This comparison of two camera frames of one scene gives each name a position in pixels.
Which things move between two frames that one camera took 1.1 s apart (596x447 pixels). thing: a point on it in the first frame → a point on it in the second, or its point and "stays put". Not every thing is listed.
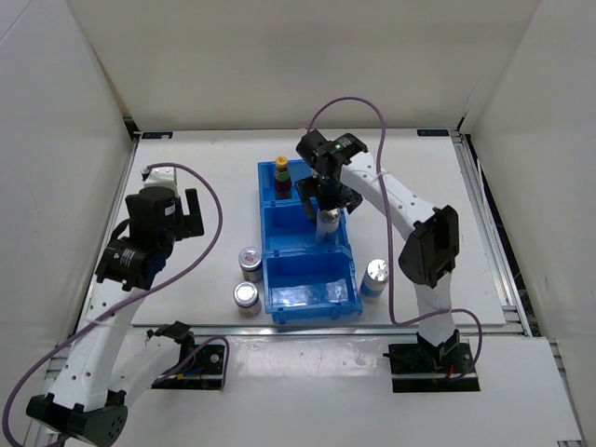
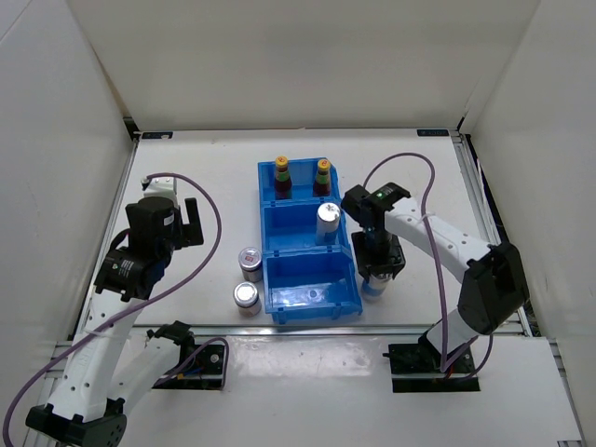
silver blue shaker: (375, 278) stays put
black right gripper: (306, 188) → (395, 258)
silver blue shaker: (327, 226) stays put
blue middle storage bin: (286, 229) stays put
